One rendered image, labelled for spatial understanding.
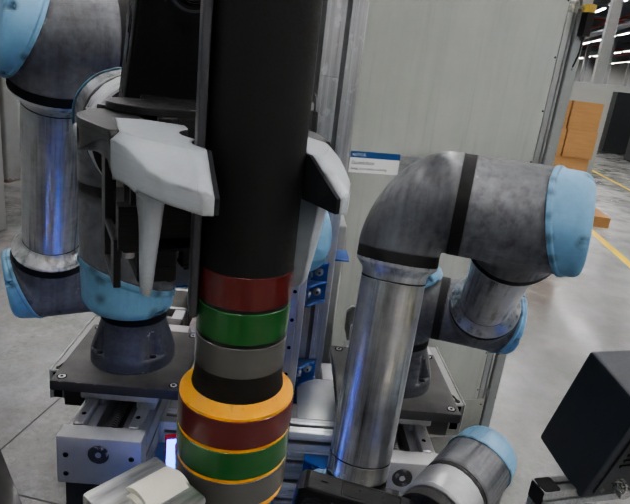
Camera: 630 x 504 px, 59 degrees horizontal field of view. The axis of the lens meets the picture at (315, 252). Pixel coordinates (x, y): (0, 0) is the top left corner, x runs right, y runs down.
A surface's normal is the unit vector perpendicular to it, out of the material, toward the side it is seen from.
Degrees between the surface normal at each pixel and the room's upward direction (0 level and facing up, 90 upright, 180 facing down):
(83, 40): 97
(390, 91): 90
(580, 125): 90
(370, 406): 78
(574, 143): 90
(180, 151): 42
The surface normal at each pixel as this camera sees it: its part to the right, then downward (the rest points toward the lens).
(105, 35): 0.51, 0.27
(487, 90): 0.25, 0.32
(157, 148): -0.29, -0.57
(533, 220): -0.25, 0.10
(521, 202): -0.22, -0.12
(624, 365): 0.18, -0.83
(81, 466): 0.03, 0.31
